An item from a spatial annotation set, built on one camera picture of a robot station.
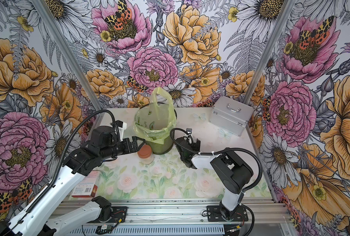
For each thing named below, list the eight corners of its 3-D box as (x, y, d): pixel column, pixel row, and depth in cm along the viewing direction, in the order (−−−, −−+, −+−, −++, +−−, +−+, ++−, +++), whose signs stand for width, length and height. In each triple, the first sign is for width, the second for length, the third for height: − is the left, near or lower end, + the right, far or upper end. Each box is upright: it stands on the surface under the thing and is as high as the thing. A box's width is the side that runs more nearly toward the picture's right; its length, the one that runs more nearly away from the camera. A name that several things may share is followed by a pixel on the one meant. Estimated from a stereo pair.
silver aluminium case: (200, 123, 116) (203, 107, 103) (213, 105, 129) (217, 89, 116) (237, 140, 105) (245, 126, 93) (247, 120, 118) (256, 104, 105)
